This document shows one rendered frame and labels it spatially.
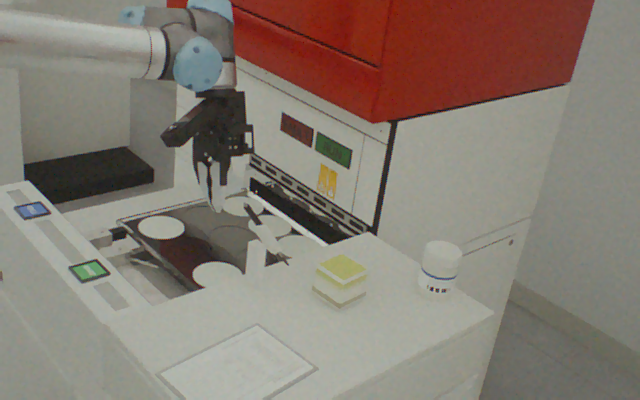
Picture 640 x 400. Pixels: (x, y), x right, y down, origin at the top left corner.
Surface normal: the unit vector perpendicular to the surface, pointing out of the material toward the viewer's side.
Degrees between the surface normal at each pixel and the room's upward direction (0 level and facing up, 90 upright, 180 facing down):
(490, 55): 90
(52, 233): 0
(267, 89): 90
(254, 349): 0
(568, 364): 0
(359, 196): 90
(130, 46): 68
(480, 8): 90
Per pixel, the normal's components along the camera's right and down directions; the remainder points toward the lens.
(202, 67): 0.53, 0.47
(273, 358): 0.12, -0.89
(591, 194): -0.75, 0.21
